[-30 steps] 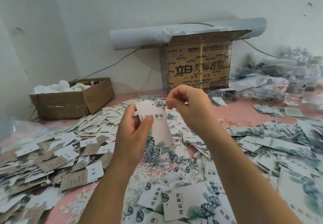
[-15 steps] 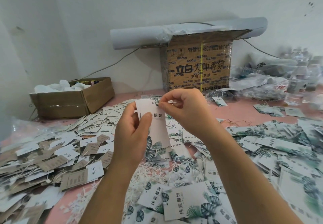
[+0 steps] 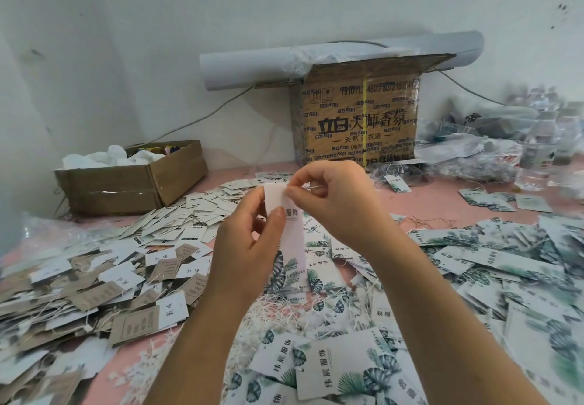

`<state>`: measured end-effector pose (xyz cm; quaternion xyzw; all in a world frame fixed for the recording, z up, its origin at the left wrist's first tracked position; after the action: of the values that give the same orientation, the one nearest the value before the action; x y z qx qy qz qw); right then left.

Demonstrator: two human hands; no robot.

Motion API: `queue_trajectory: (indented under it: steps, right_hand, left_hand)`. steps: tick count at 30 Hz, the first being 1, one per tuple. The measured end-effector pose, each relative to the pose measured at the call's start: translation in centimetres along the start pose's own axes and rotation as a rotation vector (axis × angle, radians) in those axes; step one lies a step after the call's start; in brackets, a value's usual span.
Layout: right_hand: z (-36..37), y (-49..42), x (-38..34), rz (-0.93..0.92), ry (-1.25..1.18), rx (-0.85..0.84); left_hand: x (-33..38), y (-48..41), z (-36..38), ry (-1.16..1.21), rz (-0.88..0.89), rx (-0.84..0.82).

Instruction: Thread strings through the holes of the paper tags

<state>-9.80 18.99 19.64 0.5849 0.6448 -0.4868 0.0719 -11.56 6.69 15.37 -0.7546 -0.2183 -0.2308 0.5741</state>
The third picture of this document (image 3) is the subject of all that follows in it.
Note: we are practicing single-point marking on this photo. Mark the person's right hand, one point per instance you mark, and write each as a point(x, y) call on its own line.
point(347, 204)

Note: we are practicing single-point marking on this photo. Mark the person's left hand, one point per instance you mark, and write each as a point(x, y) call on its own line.
point(239, 254)

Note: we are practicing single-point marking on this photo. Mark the single white leaf print tag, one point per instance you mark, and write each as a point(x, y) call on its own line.
point(290, 236)

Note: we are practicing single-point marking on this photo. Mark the heap of small tags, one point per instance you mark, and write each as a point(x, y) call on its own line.
point(201, 204)

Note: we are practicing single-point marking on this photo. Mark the pile of green leaf tags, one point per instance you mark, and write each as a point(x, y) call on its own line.
point(493, 295)

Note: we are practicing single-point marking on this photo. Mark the pile of brown white tags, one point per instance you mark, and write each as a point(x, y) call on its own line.
point(73, 304)

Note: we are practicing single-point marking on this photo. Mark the person's left forearm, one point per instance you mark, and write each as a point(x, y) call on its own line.
point(192, 359)

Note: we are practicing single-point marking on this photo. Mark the person's right forearm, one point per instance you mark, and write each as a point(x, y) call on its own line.
point(465, 336)

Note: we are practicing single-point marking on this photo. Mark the large printed cardboard box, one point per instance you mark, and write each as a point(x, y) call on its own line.
point(360, 117)

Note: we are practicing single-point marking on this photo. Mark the small open cardboard box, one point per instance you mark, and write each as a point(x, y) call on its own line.
point(130, 179)

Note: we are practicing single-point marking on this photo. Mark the white crumpled material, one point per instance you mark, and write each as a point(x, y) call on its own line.
point(109, 157)

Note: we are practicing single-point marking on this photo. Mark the white roll in plastic wrap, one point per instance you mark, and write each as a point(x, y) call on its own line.
point(257, 64)

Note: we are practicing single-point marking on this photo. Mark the heap of clear plastic bags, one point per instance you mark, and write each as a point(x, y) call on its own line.
point(506, 143)

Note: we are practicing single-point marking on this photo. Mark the clear plastic bag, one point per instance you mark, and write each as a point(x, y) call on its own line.
point(50, 234)

